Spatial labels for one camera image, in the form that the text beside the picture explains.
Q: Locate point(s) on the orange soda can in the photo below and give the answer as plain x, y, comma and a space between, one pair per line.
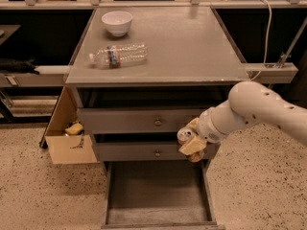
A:
187, 133

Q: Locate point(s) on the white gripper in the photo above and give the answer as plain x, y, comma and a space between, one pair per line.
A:
207, 127

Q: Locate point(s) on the grey drawer cabinet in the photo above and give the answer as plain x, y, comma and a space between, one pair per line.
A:
190, 64

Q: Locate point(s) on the grey middle drawer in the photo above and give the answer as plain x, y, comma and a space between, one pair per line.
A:
139, 151

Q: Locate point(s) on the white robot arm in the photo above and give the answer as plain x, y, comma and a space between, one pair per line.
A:
249, 103

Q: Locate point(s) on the white ceramic bowl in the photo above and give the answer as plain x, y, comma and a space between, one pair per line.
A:
117, 22

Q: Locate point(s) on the open cardboard box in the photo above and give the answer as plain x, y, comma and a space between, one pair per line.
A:
64, 148

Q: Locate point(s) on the grey top drawer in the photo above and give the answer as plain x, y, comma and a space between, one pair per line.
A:
136, 120

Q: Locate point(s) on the yellow sponge in box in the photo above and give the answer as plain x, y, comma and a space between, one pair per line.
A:
75, 129

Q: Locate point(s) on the grey open bottom drawer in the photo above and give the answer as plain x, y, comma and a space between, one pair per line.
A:
158, 195

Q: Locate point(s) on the black cloth on shelf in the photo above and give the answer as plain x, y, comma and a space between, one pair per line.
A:
17, 66

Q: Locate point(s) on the clear plastic water bottle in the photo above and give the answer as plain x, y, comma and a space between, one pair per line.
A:
118, 56

